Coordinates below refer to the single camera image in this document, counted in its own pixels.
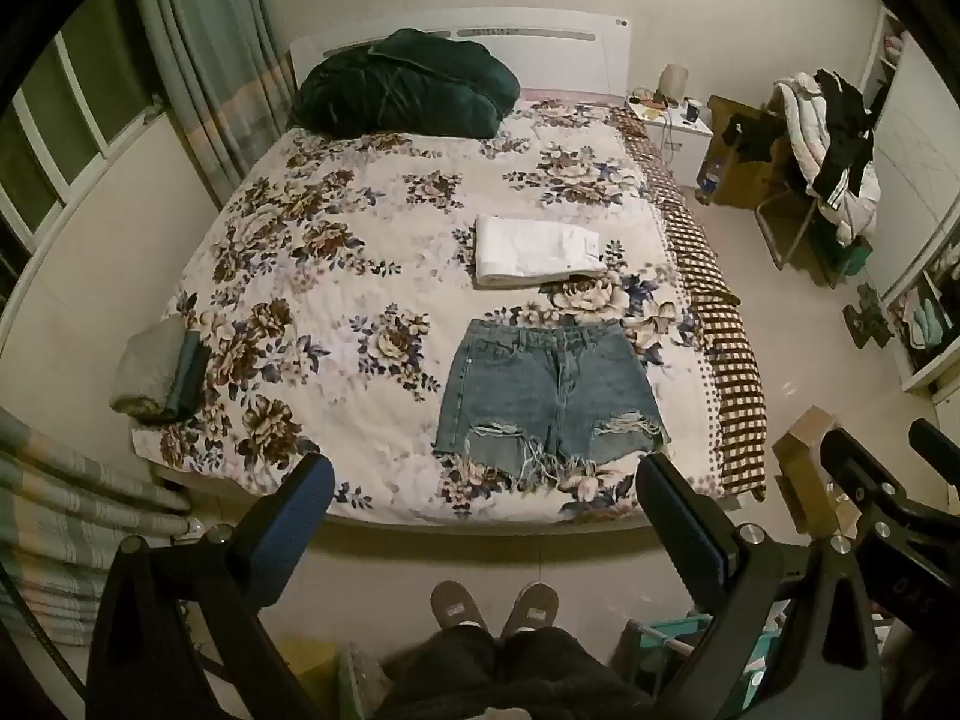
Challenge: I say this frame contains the teal plastic basket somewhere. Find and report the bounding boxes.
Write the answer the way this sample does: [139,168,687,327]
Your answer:
[621,610,785,720]

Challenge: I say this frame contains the white headboard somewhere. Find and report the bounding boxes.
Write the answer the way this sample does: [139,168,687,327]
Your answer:
[289,9,635,110]

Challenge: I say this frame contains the window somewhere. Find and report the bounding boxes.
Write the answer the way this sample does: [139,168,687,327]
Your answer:
[0,0,167,301]

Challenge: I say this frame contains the green storage box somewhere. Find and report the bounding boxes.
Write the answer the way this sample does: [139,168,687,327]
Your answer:
[823,235,875,287]

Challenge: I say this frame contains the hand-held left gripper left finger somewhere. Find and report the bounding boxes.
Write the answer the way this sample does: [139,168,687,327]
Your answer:
[84,454,336,720]

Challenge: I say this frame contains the dark green duvet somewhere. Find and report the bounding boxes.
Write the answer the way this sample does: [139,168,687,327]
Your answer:
[287,28,522,140]

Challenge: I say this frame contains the small open cardboard box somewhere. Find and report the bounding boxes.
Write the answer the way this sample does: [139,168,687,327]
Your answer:
[772,405,865,541]

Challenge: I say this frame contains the yellow bag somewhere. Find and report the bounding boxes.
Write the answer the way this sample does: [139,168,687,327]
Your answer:
[281,636,340,702]

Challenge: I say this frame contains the brown wooden cabinet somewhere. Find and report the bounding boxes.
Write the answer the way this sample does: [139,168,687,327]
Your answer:
[696,94,797,209]

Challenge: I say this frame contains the white nightstand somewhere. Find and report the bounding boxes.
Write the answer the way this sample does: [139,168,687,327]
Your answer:
[626,100,715,190]

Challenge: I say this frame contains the patterned slippers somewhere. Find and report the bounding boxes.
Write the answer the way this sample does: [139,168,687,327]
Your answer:
[841,283,894,350]

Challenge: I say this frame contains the brown checked bed sheet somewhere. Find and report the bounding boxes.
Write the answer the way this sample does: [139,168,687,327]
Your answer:
[615,109,768,503]

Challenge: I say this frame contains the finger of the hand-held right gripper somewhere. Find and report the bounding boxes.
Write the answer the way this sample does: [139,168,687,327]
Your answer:
[908,418,960,470]
[820,426,927,533]

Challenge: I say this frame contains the green striped curtain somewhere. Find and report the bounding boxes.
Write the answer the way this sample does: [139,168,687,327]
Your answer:
[126,0,298,205]
[0,405,193,647]

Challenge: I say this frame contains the metal folding chair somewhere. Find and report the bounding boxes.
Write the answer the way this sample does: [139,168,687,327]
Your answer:
[754,184,830,272]

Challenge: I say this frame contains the white wardrobe shelf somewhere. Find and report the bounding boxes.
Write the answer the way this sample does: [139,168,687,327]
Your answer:
[855,6,960,392]

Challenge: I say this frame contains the blue denim shorts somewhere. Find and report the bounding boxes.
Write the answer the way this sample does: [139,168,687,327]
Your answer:
[433,317,671,494]

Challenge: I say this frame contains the bed with floral sheet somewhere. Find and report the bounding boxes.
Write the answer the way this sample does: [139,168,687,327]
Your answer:
[131,101,751,527]

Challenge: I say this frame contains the person's grey slipper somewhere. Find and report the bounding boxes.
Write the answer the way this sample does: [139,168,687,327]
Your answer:
[500,582,560,640]
[430,580,489,635]

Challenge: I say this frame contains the folded grey cloth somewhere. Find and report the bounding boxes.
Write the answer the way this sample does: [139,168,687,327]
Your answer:
[109,315,188,421]

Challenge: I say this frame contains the chair piled with clothes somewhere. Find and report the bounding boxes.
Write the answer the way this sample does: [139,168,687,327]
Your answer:
[775,73,883,246]

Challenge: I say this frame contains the person's right grey slipper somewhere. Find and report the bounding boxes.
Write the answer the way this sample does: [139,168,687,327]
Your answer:
[500,582,560,640]

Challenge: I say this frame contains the folded dark green cloth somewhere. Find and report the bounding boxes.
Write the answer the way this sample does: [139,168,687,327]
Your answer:
[159,330,212,423]

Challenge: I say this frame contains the black garment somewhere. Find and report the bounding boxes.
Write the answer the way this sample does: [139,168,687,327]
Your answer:
[812,68,878,197]

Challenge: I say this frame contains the person's left grey slipper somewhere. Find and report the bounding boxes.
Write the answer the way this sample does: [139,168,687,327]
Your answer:
[430,580,489,635]

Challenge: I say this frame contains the folded white pants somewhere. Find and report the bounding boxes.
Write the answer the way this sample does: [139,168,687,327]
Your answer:
[475,214,607,288]

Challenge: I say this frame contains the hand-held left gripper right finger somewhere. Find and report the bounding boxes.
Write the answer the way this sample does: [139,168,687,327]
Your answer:
[634,452,886,720]

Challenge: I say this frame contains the person's legs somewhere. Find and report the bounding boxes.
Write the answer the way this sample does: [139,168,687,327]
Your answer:
[373,621,650,720]

